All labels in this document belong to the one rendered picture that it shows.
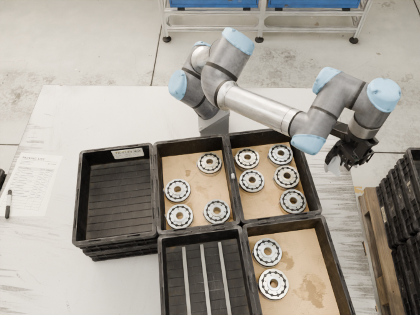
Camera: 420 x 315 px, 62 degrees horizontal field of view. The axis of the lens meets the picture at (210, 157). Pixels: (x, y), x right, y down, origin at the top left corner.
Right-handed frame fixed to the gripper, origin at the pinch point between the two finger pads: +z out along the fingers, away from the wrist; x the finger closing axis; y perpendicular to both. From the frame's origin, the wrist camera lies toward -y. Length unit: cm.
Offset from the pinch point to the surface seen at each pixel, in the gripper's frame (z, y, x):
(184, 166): 33, -40, -35
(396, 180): 70, -5, 74
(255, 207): 32.8, -9.7, -17.7
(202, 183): 33, -29, -32
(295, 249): 33.0, 11.1, -12.9
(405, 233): 74, 20, 60
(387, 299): 102, 41, 44
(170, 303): 36, 8, -62
